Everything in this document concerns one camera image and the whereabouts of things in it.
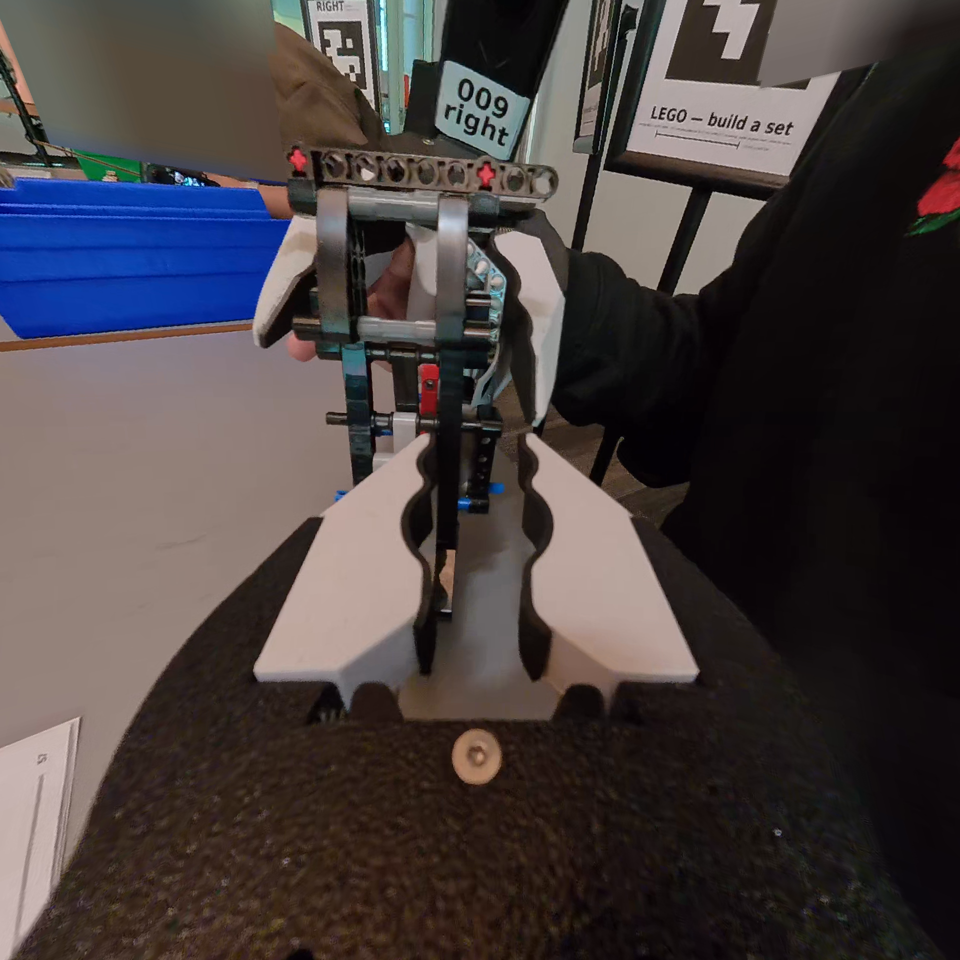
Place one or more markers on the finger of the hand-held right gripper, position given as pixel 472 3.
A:
pixel 289 285
pixel 540 322

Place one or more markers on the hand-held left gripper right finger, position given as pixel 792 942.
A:
pixel 607 600

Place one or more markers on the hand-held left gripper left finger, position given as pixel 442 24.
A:
pixel 345 600

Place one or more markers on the grey red toy truck model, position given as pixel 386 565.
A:
pixel 450 315

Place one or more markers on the person's right forearm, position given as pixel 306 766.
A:
pixel 645 360

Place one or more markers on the grey desk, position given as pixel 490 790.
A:
pixel 150 487

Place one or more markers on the person's right hand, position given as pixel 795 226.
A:
pixel 390 277

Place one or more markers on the dark framed picture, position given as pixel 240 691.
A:
pixel 596 75

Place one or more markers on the white poster with square marker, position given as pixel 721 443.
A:
pixel 341 45

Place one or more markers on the small blue storage bin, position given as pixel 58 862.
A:
pixel 135 255

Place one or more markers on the green bin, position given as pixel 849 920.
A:
pixel 112 166

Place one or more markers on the framed sign on black easel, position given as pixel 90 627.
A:
pixel 720 127

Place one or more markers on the person's black hoodie torso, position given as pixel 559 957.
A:
pixel 840 450

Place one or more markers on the white instruction booklet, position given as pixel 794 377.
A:
pixel 34 810

